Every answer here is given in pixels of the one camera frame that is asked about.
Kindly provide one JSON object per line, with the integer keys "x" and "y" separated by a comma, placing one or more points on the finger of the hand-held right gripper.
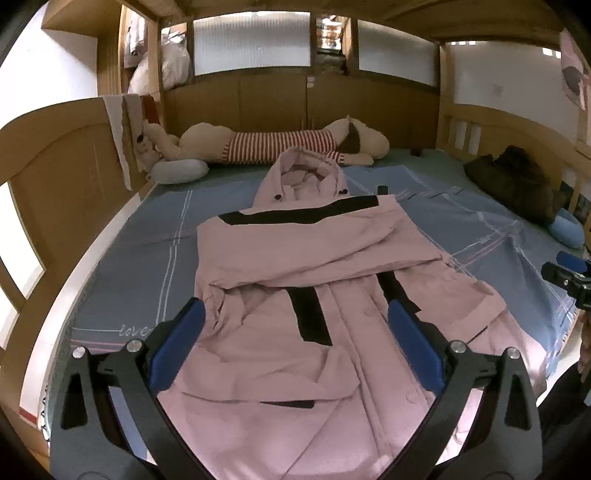
{"x": 561, "y": 274}
{"x": 572, "y": 261}

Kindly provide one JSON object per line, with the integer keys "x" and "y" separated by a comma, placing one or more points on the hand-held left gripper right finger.
{"x": 415, "y": 346}

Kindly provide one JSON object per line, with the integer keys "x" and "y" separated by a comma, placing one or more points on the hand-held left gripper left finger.
{"x": 180, "y": 346}

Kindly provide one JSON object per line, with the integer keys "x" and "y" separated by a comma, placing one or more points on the pink hooded jacket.
{"x": 300, "y": 258}

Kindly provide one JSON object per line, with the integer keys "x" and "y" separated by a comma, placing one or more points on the blue neck pillow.
{"x": 568, "y": 230}

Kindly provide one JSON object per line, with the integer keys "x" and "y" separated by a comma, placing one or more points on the dark brown puffer jacket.
{"x": 512, "y": 184}

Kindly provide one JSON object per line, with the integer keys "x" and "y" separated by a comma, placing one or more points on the blue-grey plaid bed sheet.
{"x": 152, "y": 240}

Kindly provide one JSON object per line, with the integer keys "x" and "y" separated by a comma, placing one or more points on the person's dark clothing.
{"x": 568, "y": 415}

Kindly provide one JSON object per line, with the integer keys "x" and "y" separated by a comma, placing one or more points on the grey neck pillow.
{"x": 180, "y": 171}

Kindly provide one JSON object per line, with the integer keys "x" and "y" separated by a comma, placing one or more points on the small white plush toy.
{"x": 147, "y": 152}

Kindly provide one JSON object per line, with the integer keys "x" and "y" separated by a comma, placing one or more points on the white hanging towel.
{"x": 117, "y": 134}

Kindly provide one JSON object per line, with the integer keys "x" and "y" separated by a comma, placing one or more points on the plush dog in striped shirt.
{"x": 277, "y": 145}

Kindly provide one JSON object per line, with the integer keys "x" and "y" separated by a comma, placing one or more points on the red hanging cloth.
{"x": 151, "y": 108}

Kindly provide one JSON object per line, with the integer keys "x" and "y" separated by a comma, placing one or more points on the white cloth bundle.
{"x": 143, "y": 78}

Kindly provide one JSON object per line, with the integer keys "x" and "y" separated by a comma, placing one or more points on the frosted glass window panel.
{"x": 251, "y": 46}
{"x": 397, "y": 53}

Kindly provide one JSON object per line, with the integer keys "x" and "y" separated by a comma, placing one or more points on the white plastic bag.
{"x": 175, "y": 64}

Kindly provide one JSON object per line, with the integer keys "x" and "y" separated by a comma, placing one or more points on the hanging printed bag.
{"x": 136, "y": 34}

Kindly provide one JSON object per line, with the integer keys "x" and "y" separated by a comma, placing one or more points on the stack of orange packets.
{"x": 330, "y": 39}

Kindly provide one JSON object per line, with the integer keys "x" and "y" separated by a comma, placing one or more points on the pink wall poster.
{"x": 575, "y": 69}

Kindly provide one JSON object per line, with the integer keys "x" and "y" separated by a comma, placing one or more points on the wooden bunk bed frame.
{"x": 60, "y": 184}

